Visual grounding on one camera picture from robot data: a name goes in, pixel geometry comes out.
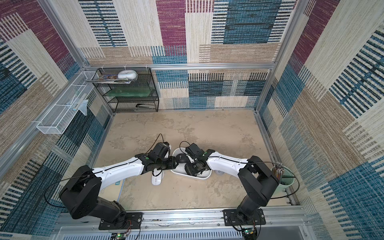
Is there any glossy white mouse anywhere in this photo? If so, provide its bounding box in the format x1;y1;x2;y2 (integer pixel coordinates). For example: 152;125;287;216
151;170;165;186

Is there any grey speckled mouse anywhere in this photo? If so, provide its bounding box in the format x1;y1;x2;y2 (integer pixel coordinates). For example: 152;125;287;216
215;170;224;176

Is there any black mouse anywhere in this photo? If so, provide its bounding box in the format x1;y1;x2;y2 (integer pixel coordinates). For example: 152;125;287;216
175;153;191;164

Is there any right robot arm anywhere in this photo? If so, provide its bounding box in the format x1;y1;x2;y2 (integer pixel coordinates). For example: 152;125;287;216
185;147;280;225

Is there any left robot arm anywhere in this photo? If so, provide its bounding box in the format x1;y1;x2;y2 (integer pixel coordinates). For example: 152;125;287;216
59;154;178;224

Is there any green mat on shelf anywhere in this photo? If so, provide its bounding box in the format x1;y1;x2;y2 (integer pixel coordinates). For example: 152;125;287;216
104;87;152;97

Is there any green pencil cup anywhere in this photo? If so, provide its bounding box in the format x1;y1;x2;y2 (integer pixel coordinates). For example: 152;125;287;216
273;166;296;197

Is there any white round device on shelf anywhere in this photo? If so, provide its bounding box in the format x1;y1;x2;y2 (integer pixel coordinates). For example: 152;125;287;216
118;70;138;81

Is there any magazine on shelf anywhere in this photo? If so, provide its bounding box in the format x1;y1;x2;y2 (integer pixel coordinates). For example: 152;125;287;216
86;75;134;84

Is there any black wire shelf rack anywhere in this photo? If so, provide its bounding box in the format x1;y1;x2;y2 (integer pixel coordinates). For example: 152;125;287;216
88;67;160;113

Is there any white wire wall basket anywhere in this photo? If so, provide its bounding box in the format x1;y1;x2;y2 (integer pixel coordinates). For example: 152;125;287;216
37;71;94;135

